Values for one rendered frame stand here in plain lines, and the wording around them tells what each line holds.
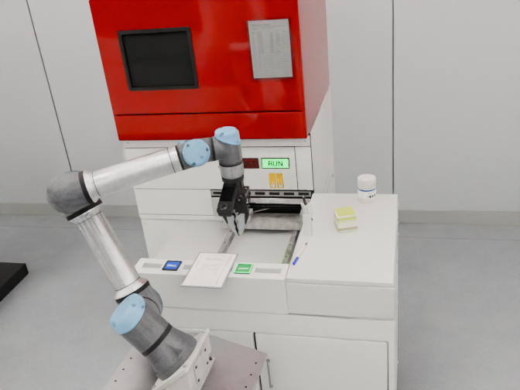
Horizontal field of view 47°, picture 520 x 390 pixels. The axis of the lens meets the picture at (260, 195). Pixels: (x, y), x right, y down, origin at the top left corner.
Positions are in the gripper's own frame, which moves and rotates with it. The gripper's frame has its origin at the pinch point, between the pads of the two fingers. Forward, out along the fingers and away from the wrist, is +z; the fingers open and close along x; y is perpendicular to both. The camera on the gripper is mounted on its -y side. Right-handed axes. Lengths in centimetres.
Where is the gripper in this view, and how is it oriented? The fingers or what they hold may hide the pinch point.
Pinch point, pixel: (237, 233)
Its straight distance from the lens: 194.2
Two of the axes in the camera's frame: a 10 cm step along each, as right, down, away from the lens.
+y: 2.2, -4.5, 8.7
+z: 1.0, 8.9, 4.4
